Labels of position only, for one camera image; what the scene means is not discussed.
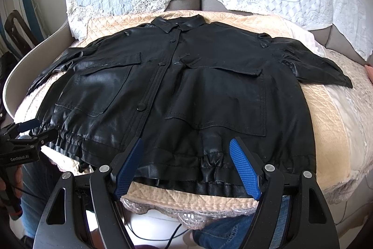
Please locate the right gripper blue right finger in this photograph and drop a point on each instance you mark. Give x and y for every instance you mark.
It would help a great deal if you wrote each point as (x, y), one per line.
(248, 169)

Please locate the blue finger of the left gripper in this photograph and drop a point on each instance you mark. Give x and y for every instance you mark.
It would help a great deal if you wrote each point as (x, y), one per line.
(40, 139)
(28, 125)

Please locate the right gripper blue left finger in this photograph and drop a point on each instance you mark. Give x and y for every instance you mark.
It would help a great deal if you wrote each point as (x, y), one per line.
(124, 167)

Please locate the black leather jacket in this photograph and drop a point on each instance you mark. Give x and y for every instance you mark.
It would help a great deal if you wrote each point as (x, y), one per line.
(186, 87)

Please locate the person's left hand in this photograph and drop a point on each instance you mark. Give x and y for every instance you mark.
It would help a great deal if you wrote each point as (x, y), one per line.
(15, 176)

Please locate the blue denim jeans legs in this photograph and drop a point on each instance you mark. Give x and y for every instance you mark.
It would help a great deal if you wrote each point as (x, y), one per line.
(230, 232)

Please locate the grey upholstered headboard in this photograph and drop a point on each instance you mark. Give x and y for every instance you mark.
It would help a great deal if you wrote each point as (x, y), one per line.
(201, 5)

